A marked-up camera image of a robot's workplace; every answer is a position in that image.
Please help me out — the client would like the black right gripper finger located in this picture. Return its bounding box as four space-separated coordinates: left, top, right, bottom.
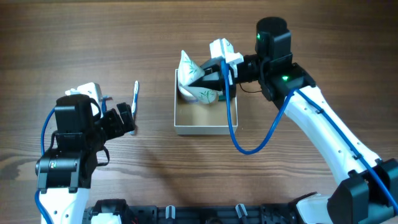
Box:
189 73 224 91
200 58 221 75

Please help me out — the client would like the blue disposable razor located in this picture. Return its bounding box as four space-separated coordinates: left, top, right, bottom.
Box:
101 95 112 113

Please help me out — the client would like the round white cotton-swab tub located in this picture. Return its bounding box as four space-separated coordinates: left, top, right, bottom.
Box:
178 86 198 103

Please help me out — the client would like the blue white toothbrush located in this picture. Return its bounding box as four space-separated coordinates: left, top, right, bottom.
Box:
131 80 139 118

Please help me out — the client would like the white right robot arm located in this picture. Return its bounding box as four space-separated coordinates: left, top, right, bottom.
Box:
178 17 397 223

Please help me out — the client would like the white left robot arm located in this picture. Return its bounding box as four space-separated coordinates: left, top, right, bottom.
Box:
35 94 136 223

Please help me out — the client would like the white cardboard box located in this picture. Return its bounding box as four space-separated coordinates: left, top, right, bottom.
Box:
174 69 229 136

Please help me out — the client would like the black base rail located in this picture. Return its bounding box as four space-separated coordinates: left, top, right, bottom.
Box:
82 199 302 224

